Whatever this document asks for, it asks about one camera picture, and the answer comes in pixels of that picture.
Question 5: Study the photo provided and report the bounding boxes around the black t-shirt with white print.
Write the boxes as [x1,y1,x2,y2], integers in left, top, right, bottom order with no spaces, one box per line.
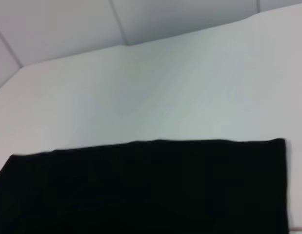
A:
[0,138,292,234]

